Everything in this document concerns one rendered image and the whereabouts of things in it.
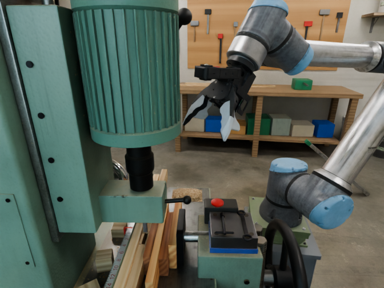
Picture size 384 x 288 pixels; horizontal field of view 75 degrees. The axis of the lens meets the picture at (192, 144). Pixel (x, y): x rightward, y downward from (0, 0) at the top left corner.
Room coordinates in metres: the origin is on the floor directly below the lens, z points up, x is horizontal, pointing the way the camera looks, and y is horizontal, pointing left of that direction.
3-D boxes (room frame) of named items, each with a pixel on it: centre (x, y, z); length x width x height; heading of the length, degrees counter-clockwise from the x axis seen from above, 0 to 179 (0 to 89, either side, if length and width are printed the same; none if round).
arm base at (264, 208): (0.98, -0.41, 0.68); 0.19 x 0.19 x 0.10
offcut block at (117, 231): (0.65, 0.23, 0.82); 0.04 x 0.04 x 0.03; 89
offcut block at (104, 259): (0.52, 0.23, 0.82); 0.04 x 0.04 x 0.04; 12
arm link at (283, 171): (0.97, -0.42, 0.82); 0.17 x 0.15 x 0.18; 22
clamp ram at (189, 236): (0.47, 0.00, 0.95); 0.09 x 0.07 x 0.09; 178
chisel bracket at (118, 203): (0.49, 0.13, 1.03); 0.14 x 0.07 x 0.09; 88
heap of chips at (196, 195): (0.72, 0.02, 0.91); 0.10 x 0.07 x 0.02; 88
